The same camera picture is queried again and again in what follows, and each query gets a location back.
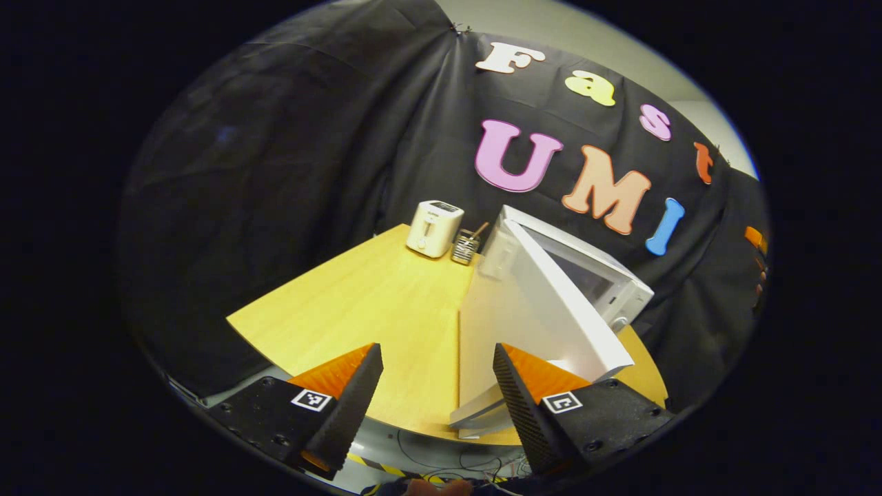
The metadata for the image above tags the white microwave oven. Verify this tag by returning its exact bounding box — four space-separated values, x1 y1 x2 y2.
449 205 655 440

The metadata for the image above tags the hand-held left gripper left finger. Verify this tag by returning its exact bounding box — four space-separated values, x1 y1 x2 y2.
207 342 384 482

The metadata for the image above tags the black floor cable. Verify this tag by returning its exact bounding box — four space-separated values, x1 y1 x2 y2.
396 431 514 479

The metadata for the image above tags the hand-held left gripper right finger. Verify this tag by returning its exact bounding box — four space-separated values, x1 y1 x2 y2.
492 342 676 476

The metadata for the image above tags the metal mesh utensil holder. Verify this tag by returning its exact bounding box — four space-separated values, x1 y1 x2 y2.
451 233 481 266

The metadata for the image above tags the white toaster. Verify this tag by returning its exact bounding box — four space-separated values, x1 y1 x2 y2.
406 200 465 260

